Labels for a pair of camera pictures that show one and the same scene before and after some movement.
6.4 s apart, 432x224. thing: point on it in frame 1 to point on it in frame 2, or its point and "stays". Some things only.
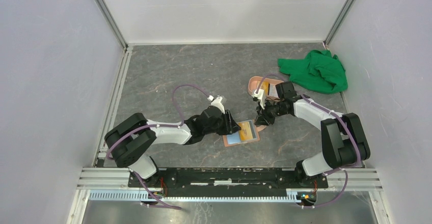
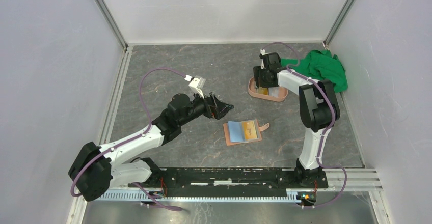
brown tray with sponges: (249, 133) stays
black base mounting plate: (221, 183) stays
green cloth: (319, 72) stays
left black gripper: (230, 126) to (215, 108)
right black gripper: (263, 118) to (258, 72)
